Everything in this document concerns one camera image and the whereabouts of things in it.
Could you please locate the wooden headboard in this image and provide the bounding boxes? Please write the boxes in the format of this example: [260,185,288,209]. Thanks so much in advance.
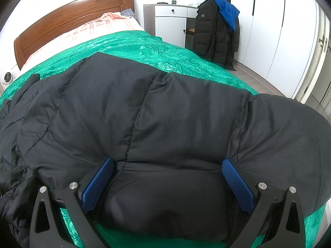
[14,0,136,70]

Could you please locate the green bedspread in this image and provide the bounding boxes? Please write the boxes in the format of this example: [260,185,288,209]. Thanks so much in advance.
[0,30,331,248]

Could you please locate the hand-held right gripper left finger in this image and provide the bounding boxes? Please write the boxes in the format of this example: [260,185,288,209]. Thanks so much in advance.
[29,157,115,248]

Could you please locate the small white round appliance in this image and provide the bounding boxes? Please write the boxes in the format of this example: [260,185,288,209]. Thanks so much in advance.
[0,72,17,91]

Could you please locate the pink plaid quilt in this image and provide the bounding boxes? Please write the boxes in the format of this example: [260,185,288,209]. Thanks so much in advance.
[21,12,152,71]

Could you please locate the grey plaid pillow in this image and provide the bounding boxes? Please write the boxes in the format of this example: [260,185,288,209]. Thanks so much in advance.
[120,8,140,22]

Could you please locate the white wardrobe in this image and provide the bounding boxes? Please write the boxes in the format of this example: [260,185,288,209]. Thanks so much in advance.
[211,0,321,99]

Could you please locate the white dresser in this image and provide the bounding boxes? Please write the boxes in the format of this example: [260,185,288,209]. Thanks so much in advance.
[143,3,199,51]

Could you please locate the black puffer jacket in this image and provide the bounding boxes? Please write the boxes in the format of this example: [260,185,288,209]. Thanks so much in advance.
[0,52,330,248]

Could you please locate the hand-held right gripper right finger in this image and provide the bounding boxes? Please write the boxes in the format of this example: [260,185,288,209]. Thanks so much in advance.
[221,158,306,248]

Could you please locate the white door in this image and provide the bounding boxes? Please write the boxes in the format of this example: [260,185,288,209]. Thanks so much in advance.
[295,5,331,109]

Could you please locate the black hanging coat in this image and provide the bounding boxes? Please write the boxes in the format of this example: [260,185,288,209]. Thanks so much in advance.
[193,0,240,70]

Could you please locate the blue hoodie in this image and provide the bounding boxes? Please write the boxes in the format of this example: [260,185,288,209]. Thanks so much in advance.
[212,0,240,31]

